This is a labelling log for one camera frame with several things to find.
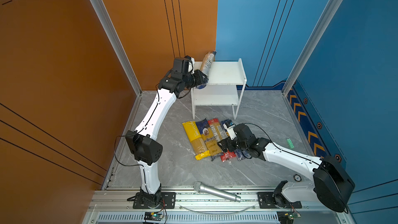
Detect clear labelled spaghetti bag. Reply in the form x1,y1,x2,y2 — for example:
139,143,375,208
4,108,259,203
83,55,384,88
197,51,217,89

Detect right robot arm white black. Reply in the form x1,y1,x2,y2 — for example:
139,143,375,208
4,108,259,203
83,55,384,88
218,123,355,213

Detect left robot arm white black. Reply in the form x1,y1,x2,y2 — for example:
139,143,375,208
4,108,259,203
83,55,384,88
125,69,208,195

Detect white two-tier metal shelf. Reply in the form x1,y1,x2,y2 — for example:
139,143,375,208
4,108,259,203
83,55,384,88
191,59,247,119

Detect red-ended clear spaghetti bag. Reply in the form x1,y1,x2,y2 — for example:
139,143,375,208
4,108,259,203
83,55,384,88
208,119,236,162

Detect blue Ankara spaghetti bag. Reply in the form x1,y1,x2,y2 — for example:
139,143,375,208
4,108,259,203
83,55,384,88
195,119,223,161

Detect blue Barilla spaghetti box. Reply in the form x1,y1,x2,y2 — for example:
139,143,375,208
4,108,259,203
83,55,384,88
220,118,249,161

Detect yellow Pastatime spaghetti bag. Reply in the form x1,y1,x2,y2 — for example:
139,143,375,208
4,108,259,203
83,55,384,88
182,121,210,160

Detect green toy brick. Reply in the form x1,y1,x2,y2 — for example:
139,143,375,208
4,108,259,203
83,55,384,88
286,139,294,149

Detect silver microphone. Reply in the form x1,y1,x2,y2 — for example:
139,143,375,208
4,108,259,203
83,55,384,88
193,181,241,202

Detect small round floor disc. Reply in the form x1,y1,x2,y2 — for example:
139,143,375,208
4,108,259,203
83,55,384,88
293,174,302,182

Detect right green circuit board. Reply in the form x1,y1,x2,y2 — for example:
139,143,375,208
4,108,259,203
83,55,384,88
277,212,302,224

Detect green circuit board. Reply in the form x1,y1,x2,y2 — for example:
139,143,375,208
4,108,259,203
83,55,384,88
277,212,302,224
144,212,165,224

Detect left green circuit board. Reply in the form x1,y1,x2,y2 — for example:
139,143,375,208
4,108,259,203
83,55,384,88
144,212,165,224

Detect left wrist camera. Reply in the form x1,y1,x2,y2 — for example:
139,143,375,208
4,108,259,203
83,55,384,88
172,56,194,75

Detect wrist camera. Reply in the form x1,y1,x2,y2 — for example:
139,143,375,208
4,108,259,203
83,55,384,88
172,56,194,75
223,121,236,140

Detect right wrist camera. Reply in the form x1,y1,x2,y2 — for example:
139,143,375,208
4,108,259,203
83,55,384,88
223,121,236,140

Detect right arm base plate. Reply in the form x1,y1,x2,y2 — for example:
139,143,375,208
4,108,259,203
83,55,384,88
257,191,302,209

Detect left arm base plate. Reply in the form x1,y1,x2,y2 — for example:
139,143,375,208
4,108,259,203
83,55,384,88
133,192,176,209

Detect aluminium front rail frame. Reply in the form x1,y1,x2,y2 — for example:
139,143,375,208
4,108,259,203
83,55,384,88
83,186,355,224

